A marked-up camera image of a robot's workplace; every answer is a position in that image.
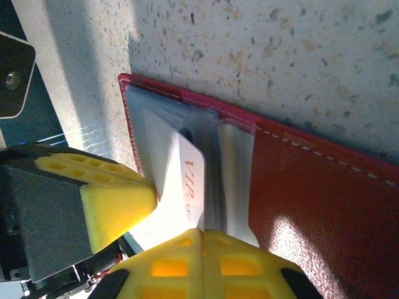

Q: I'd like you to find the red leather card holder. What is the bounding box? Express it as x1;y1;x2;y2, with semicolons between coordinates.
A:
117;73;399;299

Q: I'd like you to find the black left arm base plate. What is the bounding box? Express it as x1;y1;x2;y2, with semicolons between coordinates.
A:
0;31;37;120

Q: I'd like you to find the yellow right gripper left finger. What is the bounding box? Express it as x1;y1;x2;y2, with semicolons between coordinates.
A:
105;228;206;299

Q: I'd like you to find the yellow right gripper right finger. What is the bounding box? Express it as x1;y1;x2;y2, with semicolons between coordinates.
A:
202;229;316;299

